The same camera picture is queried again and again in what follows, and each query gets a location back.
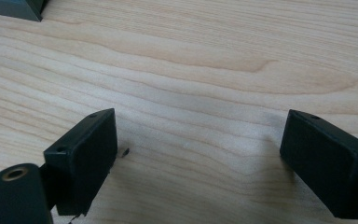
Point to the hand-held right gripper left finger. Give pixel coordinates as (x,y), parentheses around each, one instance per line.
(84,158)

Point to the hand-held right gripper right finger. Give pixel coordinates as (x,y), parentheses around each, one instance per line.
(326,168)

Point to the dark grey box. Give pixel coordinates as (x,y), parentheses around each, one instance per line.
(12,8)

